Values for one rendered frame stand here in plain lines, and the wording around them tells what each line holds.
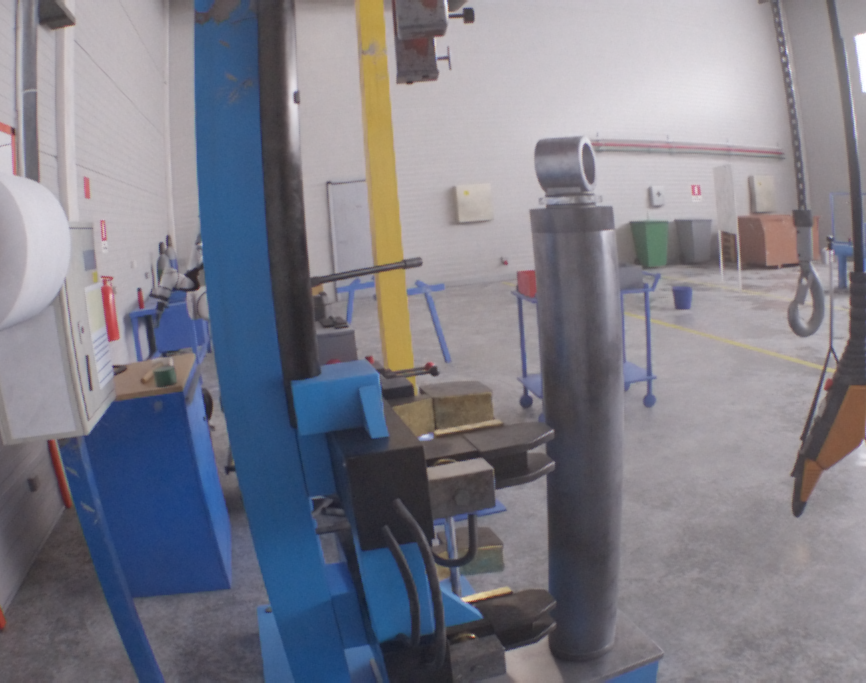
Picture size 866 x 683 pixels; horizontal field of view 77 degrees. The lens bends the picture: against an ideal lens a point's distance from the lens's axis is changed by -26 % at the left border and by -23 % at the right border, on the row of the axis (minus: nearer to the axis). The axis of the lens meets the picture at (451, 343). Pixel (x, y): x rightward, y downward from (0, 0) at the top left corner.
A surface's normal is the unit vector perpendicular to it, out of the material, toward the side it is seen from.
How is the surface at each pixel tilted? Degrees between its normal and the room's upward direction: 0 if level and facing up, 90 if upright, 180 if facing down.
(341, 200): 90
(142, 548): 90
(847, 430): 90
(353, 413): 90
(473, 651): 0
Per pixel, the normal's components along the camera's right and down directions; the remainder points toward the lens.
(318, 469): 0.29, 0.16
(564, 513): -0.66, 0.21
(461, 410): 0.03, 0.19
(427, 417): 0.52, 0.12
